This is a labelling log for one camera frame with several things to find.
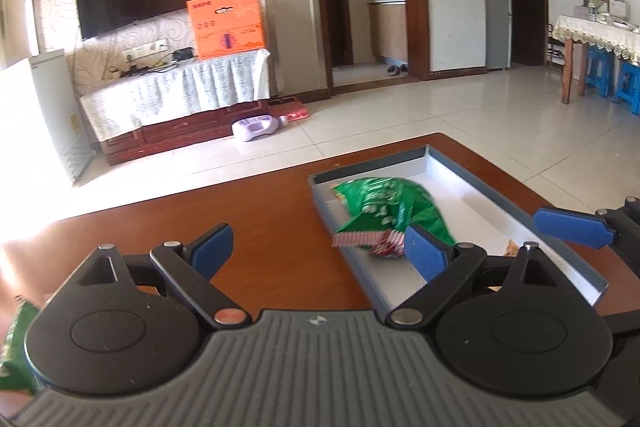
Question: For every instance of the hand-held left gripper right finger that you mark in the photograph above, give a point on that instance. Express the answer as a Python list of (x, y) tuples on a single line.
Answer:
[(425, 252)]

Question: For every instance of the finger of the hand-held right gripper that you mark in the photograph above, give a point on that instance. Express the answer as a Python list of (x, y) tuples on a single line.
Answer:
[(570, 227)]

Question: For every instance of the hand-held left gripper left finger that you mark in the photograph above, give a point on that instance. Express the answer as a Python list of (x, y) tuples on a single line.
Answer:
[(215, 249)]

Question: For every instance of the grey cardboard tray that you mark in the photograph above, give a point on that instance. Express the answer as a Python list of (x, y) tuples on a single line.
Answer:
[(465, 187)]

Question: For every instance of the large green snack packet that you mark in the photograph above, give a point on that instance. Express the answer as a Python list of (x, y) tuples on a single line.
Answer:
[(17, 347)]

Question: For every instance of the dark wooden television cabinet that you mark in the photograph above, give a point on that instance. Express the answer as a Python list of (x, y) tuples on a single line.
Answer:
[(185, 134)]

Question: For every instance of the purple detergent bottle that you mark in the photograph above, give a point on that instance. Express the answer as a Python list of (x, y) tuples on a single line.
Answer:
[(255, 129)]

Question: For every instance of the blue plastic stool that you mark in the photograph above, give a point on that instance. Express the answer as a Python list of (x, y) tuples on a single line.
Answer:
[(600, 69), (629, 87)]

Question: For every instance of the pink floor scale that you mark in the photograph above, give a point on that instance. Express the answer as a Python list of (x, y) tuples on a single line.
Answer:
[(292, 111)]

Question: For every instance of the white patterned cabinet cloth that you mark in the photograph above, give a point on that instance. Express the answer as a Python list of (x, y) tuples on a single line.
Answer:
[(175, 92)]

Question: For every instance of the pair of dark slippers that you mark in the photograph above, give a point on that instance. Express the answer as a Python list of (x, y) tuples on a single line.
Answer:
[(396, 68)]

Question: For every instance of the dining table with lace cloth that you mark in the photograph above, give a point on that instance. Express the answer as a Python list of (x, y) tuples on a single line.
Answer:
[(600, 34)]

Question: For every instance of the small black set-top device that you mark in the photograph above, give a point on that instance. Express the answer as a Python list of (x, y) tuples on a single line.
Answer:
[(183, 55)]

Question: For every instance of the white boxes on dining table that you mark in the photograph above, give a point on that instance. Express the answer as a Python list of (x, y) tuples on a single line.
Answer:
[(612, 8)]

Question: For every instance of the wooden kitchen counter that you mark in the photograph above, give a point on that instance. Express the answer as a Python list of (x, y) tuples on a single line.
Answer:
[(389, 32)]

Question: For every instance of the white chest freezer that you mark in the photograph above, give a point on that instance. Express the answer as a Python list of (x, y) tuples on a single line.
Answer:
[(35, 117)]

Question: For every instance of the orange cardboard box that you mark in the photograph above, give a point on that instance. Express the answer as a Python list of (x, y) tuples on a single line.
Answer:
[(227, 24)]

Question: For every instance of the grey refrigerator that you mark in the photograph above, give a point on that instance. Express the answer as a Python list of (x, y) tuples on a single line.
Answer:
[(496, 7)]

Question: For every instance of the white wall sockets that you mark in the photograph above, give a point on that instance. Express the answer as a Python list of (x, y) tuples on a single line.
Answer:
[(145, 49)]

